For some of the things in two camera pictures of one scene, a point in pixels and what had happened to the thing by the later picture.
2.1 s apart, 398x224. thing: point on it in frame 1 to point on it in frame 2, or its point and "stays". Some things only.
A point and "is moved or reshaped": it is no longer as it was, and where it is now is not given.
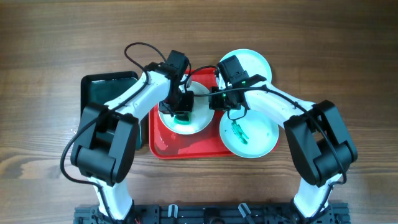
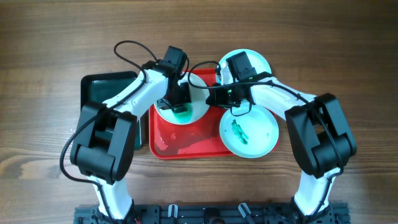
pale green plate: [253, 135] stays
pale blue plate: [254, 63] stays
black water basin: [102, 87] stays
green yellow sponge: [182, 122] is moved or reshaped
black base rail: [338, 213] stays
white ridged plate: [201, 117] is moved or reshaped
